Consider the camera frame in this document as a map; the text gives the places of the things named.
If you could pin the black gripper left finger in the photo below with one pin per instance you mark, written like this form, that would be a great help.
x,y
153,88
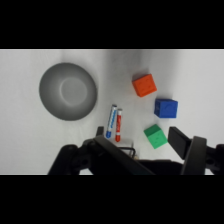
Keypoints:
x,y
110,155

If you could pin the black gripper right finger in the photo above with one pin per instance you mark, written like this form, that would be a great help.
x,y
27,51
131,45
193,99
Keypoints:
x,y
195,156

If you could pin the green cube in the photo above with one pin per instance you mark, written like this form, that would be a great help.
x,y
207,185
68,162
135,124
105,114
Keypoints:
x,y
155,136

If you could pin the blue cube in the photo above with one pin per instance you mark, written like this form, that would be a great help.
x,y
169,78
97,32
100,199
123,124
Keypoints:
x,y
166,108

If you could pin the orange cube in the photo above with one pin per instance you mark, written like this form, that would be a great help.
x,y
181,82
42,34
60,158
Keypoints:
x,y
144,85

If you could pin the red capped marker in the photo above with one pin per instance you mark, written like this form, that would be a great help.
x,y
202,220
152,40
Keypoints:
x,y
118,125

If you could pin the blue capped marker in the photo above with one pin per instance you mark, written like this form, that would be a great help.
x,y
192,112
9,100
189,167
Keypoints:
x,y
111,120

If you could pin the grey round bowl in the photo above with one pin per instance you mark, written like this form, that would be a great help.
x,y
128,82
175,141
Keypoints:
x,y
68,91

